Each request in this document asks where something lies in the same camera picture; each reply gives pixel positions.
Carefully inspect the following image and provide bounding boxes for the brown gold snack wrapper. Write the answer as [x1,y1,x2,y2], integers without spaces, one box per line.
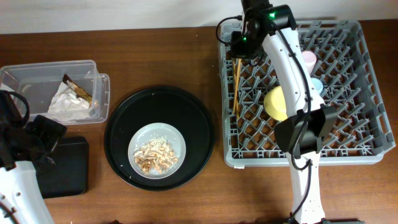
[62,74,93,105]

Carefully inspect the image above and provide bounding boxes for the wooden chopstick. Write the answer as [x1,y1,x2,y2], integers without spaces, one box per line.
[233,58,239,114]
[234,58,242,119]

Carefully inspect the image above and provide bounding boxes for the blue cup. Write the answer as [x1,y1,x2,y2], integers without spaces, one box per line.
[311,78,323,95]

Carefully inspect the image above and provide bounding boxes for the grey plastic dishwasher rack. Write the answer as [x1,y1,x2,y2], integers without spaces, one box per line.
[218,21,396,169]

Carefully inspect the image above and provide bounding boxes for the black rectangular tray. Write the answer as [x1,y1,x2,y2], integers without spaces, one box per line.
[36,136,89,198]

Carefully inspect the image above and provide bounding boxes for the round black serving tray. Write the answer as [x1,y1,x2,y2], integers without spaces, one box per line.
[104,86,215,191]

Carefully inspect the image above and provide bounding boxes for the yellow bowl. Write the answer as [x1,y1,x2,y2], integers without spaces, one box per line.
[264,86,287,121]

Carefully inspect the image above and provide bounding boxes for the grey plate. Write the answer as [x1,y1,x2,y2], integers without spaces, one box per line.
[127,123,187,180]

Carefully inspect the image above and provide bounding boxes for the white napkin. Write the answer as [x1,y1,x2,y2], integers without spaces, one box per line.
[47,82,90,122]

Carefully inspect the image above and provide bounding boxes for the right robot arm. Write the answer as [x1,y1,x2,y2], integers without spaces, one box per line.
[230,1,337,223]

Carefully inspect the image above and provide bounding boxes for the clear plastic waste bin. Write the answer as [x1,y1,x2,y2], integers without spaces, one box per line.
[1,60,110,125]

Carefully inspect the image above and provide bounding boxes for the pink cup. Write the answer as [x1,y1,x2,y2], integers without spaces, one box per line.
[302,50,317,74]

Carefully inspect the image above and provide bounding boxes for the food scraps on plate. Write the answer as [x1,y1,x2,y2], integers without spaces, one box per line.
[133,137,179,174]

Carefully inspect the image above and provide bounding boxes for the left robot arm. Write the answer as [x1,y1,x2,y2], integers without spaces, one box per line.
[1,90,67,223]

